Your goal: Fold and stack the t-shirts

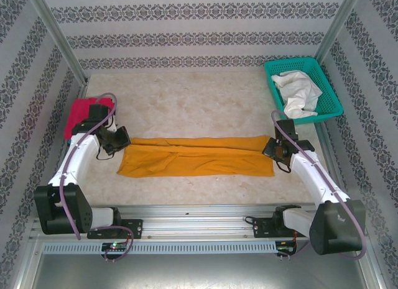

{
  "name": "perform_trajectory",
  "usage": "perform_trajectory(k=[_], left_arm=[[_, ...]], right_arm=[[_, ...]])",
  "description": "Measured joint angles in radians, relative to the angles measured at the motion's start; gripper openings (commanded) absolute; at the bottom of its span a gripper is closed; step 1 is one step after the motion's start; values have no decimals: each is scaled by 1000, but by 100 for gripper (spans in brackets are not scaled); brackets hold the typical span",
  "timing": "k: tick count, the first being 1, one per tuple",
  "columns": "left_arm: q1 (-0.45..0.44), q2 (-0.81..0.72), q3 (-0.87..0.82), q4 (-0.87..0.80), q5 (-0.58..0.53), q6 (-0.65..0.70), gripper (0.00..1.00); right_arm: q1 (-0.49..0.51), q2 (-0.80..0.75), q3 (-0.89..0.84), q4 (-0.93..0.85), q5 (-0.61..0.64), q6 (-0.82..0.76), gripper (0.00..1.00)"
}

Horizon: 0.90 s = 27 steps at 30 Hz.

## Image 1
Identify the yellow printed t-shirt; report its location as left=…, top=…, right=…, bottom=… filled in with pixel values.
left=116, top=134, right=276, bottom=179

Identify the red t-shirt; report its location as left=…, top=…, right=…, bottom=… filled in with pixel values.
left=63, top=97, right=114, bottom=140

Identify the white t-shirt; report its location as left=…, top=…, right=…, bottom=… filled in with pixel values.
left=271, top=70, right=323, bottom=119

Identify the teal plastic basket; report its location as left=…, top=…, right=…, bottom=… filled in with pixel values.
left=263, top=57, right=345, bottom=126

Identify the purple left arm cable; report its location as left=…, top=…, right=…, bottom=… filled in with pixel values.
left=58, top=92, right=135, bottom=262

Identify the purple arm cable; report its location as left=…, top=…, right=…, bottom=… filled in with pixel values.
left=271, top=110, right=367, bottom=259
left=58, top=92, right=135, bottom=262

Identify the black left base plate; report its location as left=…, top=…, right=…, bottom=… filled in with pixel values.
left=86, top=219, right=144, bottom=240

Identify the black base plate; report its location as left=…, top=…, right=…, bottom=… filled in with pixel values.
left=252, top=216, right=307, bottom=239
left=86, top=219, right=144, bottom=240

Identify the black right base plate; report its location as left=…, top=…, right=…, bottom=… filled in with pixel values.
left=252, top=216, right=307, bottom=239

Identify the aluminium rail frame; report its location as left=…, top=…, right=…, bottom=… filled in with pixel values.
left=29, top=203, right=371, bottom=241

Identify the aluminium frame post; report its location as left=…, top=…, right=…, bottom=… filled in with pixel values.
left=315, top=0, right=363, bottom=65
left=26, top=0, right=90, bottom=85

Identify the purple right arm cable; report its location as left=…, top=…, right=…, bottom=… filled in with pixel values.
left=271, top=110, right=367, bottom=259

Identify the grey slotted cable duct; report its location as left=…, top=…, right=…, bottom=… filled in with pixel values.
left=42, top=241, right=277, bottom=255

